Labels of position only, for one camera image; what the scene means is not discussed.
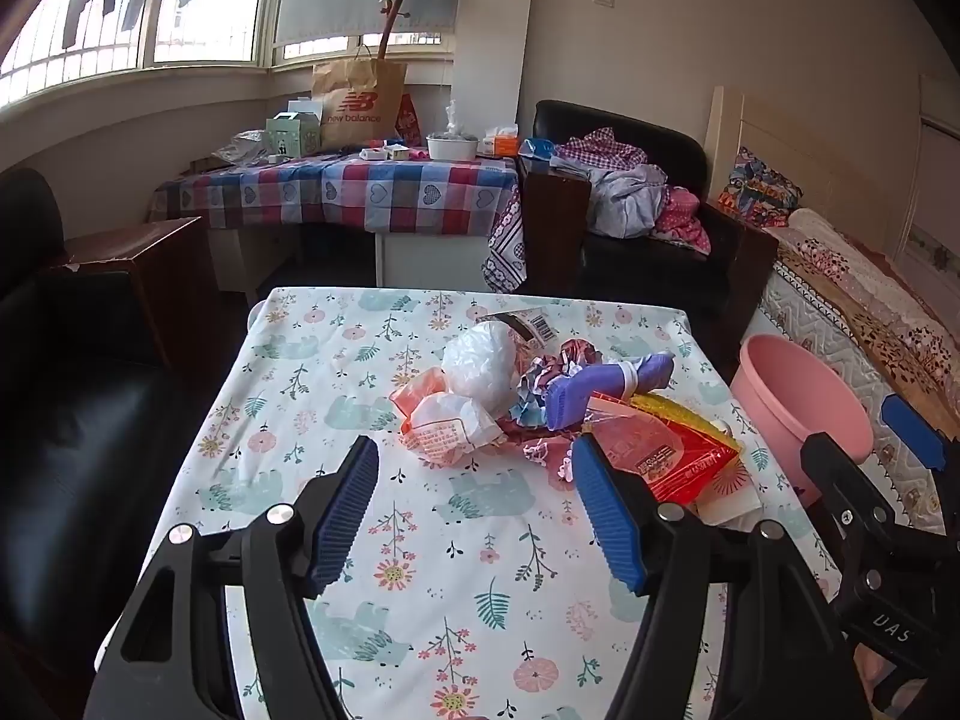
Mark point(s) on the white wardrobe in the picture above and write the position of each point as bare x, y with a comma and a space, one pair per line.
937, 202

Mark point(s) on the brown paper bag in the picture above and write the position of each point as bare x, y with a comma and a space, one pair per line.
360, 105

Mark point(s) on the green carton box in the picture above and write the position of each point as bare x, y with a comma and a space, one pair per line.
292, 136

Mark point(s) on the yellow plastic packet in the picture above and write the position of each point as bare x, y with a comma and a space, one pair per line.
694, 414

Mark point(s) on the patterned hanging cloth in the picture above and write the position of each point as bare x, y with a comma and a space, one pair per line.
506, 247

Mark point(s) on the checked tablecloth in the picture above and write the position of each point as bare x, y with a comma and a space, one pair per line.
337, 191

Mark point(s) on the wooden coat stand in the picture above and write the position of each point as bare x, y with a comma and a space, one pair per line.
391, 22

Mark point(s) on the black leather armchair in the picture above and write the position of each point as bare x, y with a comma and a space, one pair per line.
75, 405
652, 277

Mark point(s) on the lilac grey garment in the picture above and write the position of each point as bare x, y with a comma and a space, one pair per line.
626, 202

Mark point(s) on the purple checked shirt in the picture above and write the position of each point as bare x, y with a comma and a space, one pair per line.
607, 150

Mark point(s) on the orange white plastic bag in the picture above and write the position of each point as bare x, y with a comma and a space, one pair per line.
446, 424

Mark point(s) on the red clear snack packet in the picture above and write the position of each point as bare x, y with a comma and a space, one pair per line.
667, 461

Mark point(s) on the cream bed headboard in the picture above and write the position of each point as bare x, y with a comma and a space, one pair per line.
825, 157

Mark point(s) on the pink dotted garment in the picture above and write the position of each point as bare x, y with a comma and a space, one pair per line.
684, 221

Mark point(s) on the maroon patterned paper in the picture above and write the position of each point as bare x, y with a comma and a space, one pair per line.
540, 386

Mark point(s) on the colourful printed pillow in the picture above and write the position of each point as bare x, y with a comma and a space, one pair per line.
757, 187

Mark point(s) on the orange tissue pack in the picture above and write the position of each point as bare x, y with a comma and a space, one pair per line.
501, 142

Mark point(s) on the blue plastic pack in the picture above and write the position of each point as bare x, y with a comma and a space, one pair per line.
536, 148

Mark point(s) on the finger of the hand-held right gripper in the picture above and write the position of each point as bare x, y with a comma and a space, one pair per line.
911, 420
844, 484

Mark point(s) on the pink plastic bucket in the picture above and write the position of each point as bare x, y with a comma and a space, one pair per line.
787, 397

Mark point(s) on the small boxes on desk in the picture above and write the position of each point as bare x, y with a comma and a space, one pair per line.
394, 151

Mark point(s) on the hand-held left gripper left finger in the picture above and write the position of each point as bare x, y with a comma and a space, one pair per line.
345, 517

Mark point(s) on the white bowl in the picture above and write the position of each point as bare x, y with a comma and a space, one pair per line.
451, 148

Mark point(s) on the floral tablecloth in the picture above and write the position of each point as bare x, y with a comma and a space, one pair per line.
450, 562

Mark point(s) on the clear plastic bag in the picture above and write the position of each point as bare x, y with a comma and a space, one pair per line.
454, 120

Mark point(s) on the clear barcoded plastic wrapper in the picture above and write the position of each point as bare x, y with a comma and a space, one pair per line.
534, 324

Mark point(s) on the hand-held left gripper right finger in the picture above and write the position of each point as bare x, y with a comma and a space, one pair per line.
607, 517

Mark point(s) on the brown floral bed blanket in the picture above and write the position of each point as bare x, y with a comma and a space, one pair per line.
862, 292

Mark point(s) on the bed with quilted mattress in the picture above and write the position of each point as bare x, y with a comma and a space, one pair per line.
817, 337

